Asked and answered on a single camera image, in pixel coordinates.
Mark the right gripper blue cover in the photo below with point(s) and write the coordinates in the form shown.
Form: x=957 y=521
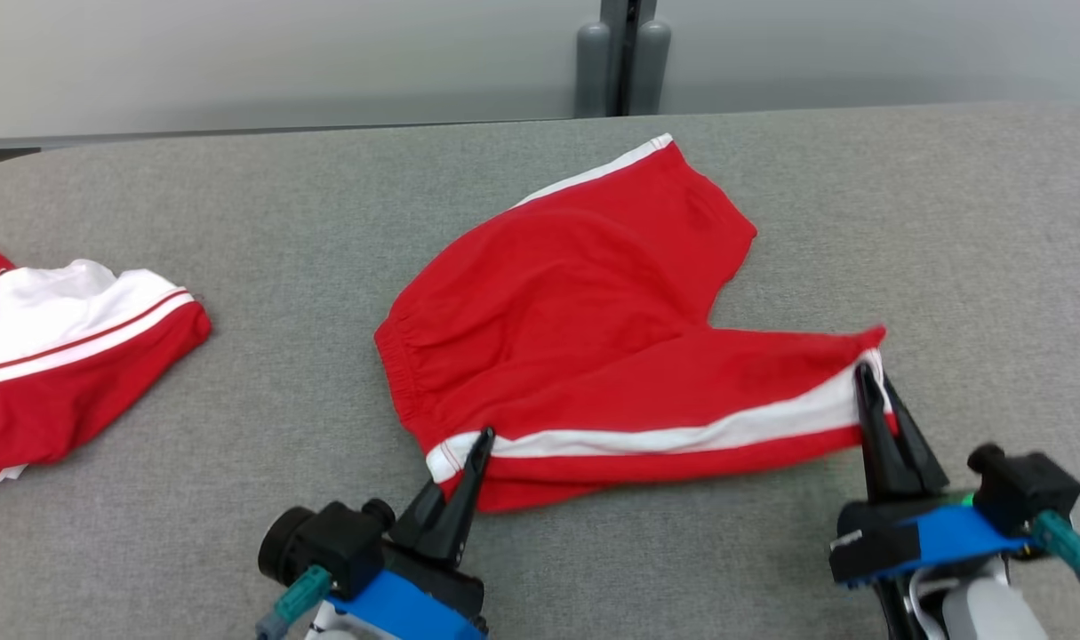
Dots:
x=948 y=533

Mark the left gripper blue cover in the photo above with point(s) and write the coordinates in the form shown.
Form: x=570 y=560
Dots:
x=406 y=604

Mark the red shorts with white stripe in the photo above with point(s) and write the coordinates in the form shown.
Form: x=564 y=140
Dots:
x=584 y=320

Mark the red basketball jersey white sleeves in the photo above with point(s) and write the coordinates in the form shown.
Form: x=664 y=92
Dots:
x=68 y=382

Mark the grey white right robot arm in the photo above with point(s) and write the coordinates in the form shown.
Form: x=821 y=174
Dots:
x=984 y=613

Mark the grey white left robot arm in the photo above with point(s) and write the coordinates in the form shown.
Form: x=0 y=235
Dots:
x=326 y=627

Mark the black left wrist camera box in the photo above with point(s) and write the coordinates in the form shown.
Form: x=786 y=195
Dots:
x=348 y=547

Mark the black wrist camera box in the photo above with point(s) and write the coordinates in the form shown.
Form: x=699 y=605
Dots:
x=1028 y=489
x=348 y=547

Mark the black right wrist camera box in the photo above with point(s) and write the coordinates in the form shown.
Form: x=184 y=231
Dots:
x=1028 y=489

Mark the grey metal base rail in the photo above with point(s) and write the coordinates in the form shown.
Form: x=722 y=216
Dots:
x=237 y=133

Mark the grey cylindrical post bumper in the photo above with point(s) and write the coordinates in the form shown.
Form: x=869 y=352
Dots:
x=651 y=67
x=592 y=71

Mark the grey metal partition post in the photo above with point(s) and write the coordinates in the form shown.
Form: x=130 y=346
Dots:
x=612 y=44

